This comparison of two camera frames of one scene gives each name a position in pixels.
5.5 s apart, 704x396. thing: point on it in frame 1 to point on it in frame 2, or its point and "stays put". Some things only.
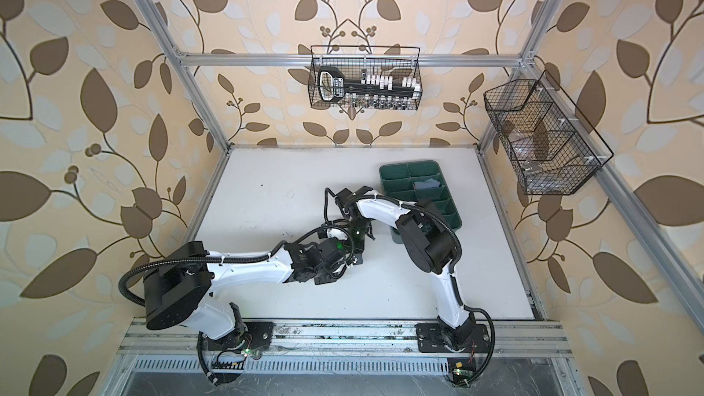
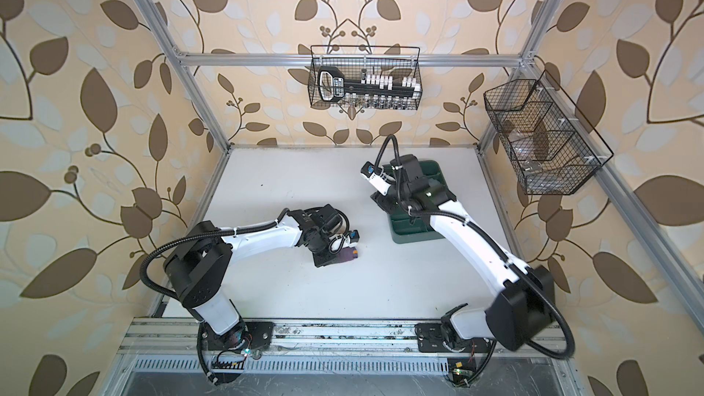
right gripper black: [356, 246] to [382, 202]
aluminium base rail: [530, 338] stays put
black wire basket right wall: [552, 148] stays put
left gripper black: [328, 279] to [324, 260]
